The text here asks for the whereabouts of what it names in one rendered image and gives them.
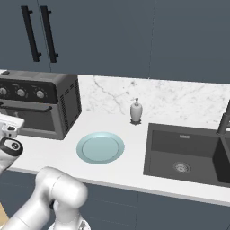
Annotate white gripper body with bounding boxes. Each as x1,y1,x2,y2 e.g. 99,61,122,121
0,112,26,131

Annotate toaster oven glass door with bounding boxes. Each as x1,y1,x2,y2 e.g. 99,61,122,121
0,100,61,137

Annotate dark grey toaster oven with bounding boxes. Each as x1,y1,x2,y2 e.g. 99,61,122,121
0,70,83,141

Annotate wide dark grey cupboard door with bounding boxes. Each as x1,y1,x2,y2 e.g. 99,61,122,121
36,0,156,80

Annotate light blue plate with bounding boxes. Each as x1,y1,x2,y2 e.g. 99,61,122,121
75,131,126,165

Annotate white soap dispenser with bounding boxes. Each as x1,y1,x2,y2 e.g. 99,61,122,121
129,97,143,126

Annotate dark grey sink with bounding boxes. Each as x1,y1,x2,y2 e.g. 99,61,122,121
142,122,230,190

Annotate dark grey base cupboards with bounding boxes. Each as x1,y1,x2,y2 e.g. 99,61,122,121
0,169,230,230

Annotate black tap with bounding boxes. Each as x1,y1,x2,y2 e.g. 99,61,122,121
216,99,230,136

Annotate black toaster oven door handle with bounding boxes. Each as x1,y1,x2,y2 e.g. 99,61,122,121
0,102,54,114

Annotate black cupboard bar handle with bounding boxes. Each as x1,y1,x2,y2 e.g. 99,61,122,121
40,4,60,64
20,4,42,63

